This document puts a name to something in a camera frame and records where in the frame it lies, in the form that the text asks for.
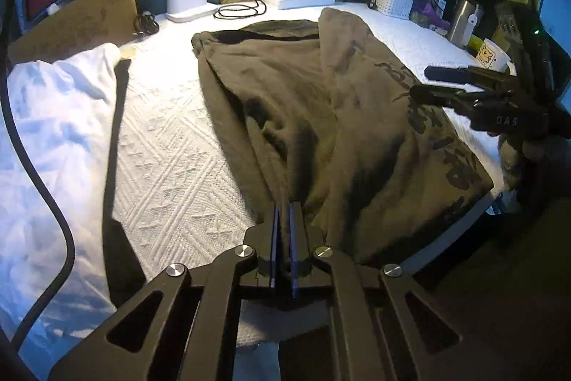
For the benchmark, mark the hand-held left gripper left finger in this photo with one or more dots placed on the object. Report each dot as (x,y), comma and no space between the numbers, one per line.
(274,238)

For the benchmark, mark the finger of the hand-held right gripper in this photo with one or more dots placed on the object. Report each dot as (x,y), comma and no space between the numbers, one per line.
(464,75)
(441,97)

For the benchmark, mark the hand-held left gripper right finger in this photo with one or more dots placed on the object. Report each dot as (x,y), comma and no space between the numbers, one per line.
(294,247)

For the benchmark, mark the brown t-shirt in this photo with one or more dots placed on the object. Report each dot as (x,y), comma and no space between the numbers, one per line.
(357,131)

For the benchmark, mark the white bear print mug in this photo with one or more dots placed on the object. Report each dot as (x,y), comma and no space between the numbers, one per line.
(490,55)

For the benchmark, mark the stainless steel tumbler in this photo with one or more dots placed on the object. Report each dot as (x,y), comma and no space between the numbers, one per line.
(464,21)

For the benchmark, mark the purple cloth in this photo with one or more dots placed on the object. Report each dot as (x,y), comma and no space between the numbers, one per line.
(430,15)

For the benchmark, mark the white textured table cloth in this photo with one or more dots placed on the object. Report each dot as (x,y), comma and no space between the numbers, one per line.
(178,166)

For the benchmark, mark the brown cardboard box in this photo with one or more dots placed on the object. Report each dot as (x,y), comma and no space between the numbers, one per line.
(80,24)

